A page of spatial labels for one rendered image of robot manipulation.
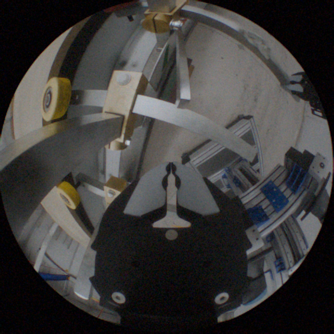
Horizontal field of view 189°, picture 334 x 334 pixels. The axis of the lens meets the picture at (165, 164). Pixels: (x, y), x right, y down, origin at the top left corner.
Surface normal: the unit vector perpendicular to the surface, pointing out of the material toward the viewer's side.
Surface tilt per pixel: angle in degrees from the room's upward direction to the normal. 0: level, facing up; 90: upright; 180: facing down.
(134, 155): 0
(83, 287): 90
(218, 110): 0
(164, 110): 0
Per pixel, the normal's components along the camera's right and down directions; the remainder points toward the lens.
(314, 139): -0.93, -0.33
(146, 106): -0.04, 0.48
